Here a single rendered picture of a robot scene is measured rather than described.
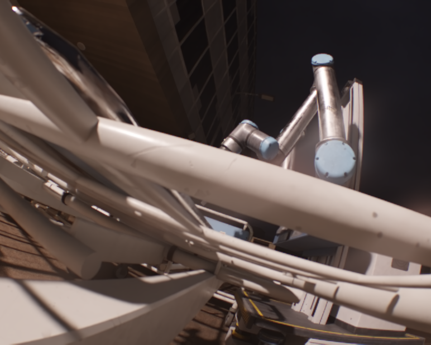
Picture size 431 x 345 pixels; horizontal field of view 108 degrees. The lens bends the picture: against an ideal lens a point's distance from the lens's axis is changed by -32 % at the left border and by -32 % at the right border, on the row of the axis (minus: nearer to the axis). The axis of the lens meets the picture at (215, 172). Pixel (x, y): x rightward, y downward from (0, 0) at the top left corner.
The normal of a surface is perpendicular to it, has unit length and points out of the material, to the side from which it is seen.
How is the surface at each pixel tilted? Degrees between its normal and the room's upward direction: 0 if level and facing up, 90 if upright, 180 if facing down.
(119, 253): 90
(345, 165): 95
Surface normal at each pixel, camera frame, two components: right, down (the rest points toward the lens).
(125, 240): 0.93, 0.29
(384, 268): -0.01, -0.36
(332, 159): -0.41, -0.38
